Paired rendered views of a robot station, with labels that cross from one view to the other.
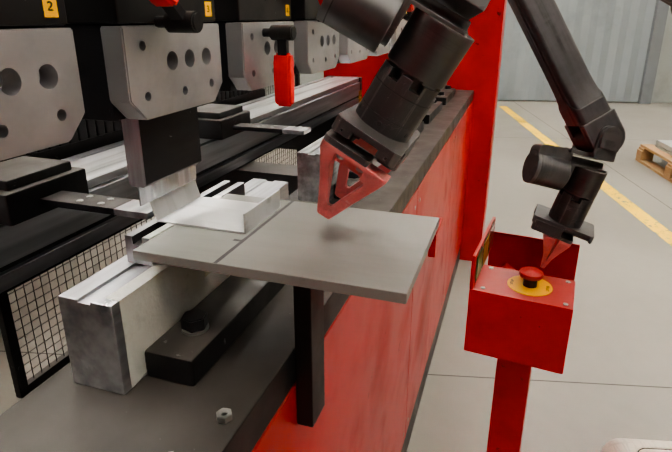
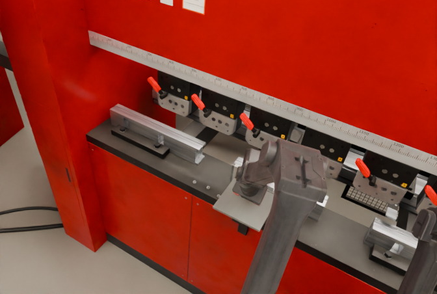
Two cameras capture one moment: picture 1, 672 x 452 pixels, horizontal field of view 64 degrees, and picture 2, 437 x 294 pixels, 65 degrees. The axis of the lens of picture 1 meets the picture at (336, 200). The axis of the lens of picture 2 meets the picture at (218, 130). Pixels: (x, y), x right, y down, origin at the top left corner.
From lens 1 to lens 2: 120 cm
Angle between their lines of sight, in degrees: 83
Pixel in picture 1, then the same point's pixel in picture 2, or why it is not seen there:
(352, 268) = (227, 200)
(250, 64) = not seen: hidden behind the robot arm
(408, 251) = (235, 213)
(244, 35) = not seen: hidden behind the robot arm
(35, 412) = (227, 168)
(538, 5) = (410, 275)
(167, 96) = (257, 144)
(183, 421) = (219, 190)
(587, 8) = not seen: outside the picture
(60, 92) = (228, 127)
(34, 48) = (225, 120)
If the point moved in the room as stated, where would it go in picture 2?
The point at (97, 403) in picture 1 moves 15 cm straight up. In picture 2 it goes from (227, 176) to (231, 151)
